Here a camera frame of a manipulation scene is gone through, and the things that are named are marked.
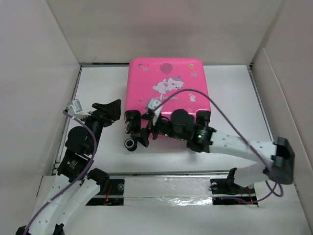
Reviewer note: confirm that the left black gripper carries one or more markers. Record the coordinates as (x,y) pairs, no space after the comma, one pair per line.
(107,113)

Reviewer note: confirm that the pink hard-shell suitcase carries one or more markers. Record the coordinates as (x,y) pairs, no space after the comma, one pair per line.
(179,83)

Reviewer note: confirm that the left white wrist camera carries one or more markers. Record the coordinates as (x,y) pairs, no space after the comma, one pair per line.
(74,109)

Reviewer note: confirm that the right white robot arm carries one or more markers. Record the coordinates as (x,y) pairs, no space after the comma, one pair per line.
(274,160)

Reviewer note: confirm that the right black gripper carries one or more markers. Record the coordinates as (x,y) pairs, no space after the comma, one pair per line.
(142,136)

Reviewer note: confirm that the metal base rail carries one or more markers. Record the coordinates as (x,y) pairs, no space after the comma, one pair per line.
(112,193)

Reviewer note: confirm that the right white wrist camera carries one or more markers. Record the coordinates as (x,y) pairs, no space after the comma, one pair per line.
(155,106)

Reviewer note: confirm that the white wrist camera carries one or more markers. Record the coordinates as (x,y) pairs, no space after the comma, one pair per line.
(74,109)
(155,106)

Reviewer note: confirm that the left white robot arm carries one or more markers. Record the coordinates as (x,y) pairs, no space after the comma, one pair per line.
(75,182)

